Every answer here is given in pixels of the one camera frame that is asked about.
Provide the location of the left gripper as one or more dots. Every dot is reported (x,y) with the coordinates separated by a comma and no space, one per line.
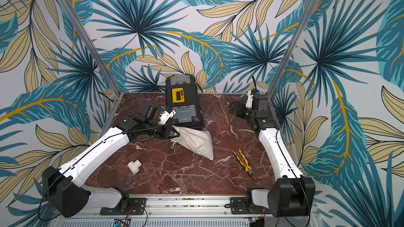
(167,133)

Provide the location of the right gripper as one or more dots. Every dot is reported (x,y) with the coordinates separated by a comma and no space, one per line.
(236,109)

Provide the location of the cream cloth soil bag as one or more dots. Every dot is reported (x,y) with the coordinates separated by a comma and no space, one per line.
(197,141)

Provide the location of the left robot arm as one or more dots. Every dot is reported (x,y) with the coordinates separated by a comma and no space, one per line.
(64,187)

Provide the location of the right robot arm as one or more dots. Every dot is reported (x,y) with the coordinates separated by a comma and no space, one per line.
(292,193)

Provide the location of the black yellow toolbox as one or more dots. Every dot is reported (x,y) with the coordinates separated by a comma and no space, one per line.
(182,97)

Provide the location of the white pipe fitting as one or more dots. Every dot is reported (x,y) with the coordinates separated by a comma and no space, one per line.
(134,166)

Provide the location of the yellow black pliers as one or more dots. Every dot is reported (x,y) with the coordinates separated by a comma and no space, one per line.
(244,162)

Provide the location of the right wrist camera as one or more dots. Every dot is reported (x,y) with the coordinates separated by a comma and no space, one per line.
(250,97)

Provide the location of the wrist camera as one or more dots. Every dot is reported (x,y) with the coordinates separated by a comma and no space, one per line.
(250,97)
(166,115)

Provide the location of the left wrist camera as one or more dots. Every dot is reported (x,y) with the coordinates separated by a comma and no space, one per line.
(166,115)

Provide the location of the aluminium front rail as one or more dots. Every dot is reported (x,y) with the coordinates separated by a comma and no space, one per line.
(184,211)

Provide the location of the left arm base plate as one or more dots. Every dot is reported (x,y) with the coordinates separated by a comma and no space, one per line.
(127,206)

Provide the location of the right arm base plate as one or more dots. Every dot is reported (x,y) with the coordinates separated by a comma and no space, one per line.
(239,205)

